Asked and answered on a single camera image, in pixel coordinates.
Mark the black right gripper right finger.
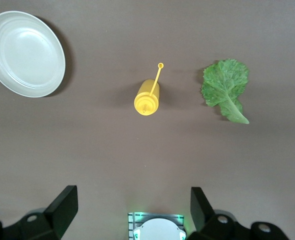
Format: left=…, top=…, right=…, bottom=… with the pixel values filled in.
left=187, top=186, right=292, bottom=240

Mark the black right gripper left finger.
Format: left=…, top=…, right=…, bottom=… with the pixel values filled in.
left=0, top=185, right=79, bottom=240

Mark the green lettuce leaf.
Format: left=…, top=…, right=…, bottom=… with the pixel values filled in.
left=200, top=58, right=250, bottom=125

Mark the beige round plate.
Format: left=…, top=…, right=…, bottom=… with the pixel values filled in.
left=0, top=10, right=66, bottom=98

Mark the yellow squeeze sauce bottle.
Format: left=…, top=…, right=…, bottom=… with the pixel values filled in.
left=133, top=62, right=165, bottom=116

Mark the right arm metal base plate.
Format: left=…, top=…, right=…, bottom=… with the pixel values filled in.
left=127, top=211, right=186, bottom=240

